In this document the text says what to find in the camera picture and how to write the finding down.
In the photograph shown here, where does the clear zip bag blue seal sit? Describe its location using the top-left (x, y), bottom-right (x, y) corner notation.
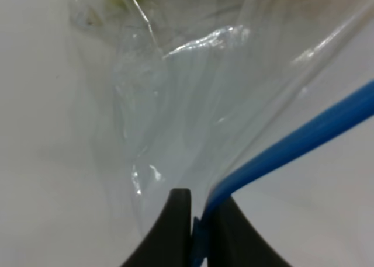
top-left (69, 0), bottom-right (373, 266)

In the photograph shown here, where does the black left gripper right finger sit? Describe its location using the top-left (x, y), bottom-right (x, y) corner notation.
top-left (207, 197), bottom-right (290, 267)

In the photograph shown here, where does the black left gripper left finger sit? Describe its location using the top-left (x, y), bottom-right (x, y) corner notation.
top-left (123, 189), bottom-right (192, 267)

